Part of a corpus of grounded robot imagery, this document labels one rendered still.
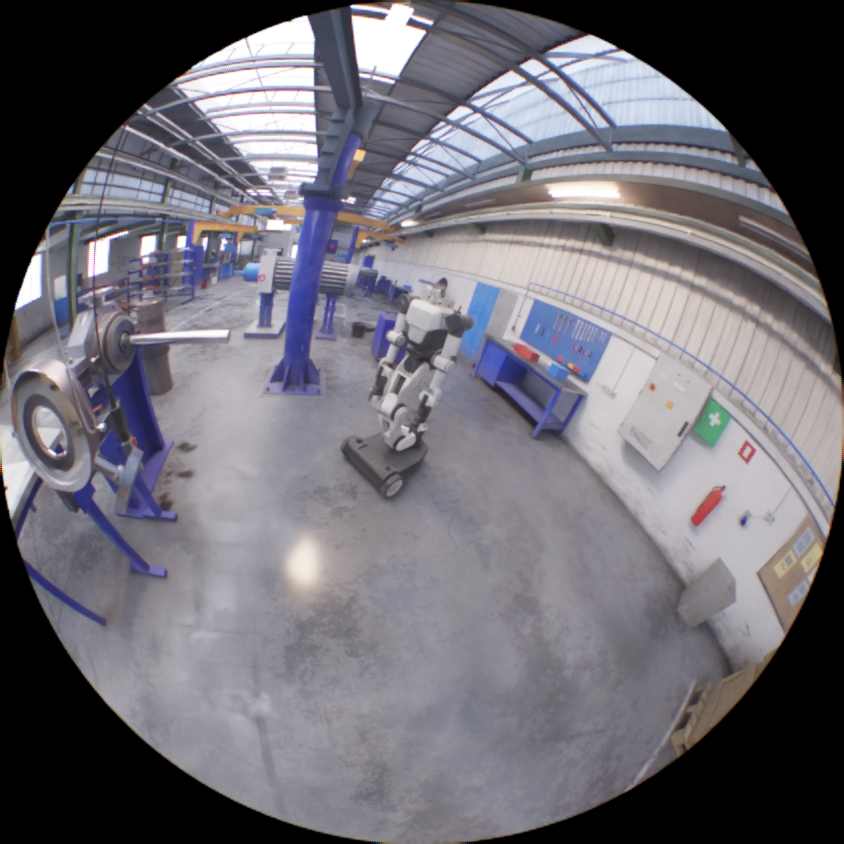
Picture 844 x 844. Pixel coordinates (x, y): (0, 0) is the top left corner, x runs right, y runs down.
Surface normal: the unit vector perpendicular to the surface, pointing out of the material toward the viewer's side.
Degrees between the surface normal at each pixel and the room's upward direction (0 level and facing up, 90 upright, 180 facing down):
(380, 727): 0
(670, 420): 90
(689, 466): 90
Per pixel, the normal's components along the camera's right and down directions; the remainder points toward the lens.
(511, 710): 0.27, -0.81
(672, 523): -0.90, -0.03
